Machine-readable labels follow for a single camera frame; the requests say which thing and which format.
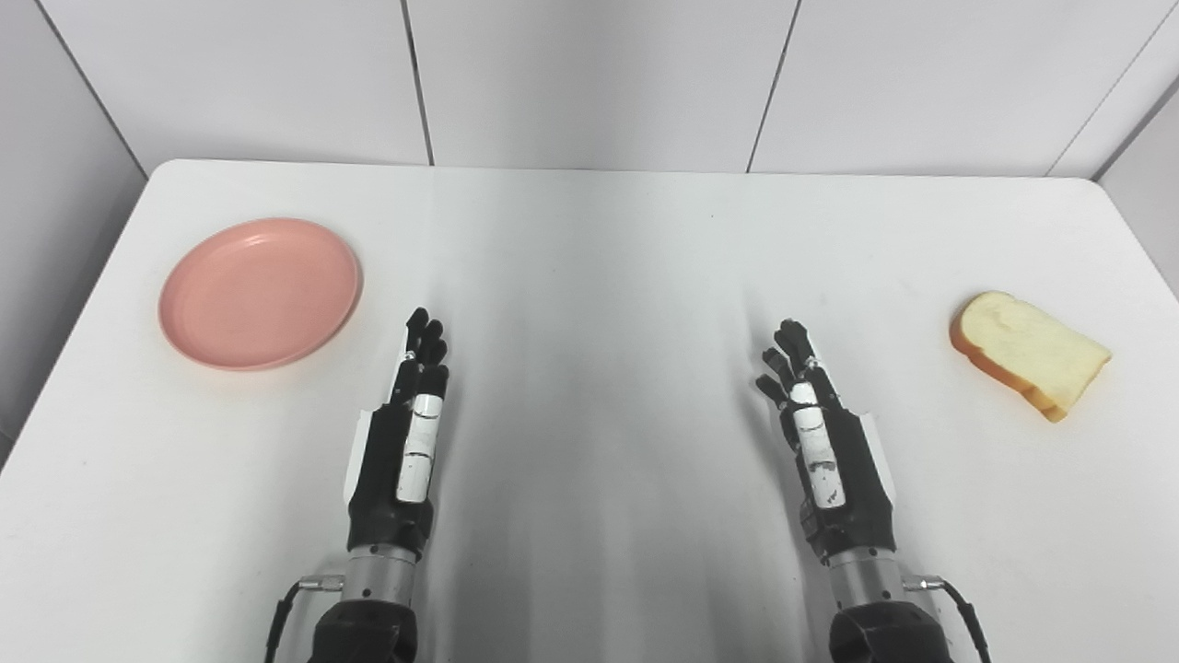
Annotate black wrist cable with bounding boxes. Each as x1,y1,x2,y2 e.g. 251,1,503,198
903,575,993,663
265,575,346,663

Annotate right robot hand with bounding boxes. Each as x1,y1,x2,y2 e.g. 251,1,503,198
755,319,898,564

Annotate slice of bread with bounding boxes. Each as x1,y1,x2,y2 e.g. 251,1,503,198
950,291,1113,424

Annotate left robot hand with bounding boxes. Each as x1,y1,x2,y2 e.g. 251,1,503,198
343,308,451,562

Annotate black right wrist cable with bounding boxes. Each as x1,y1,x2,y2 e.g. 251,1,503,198
903,575,993,663

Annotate pink round plate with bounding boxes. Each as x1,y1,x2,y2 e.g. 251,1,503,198
158,217,363,372

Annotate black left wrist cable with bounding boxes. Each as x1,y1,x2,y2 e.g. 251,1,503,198
265,575,346,663

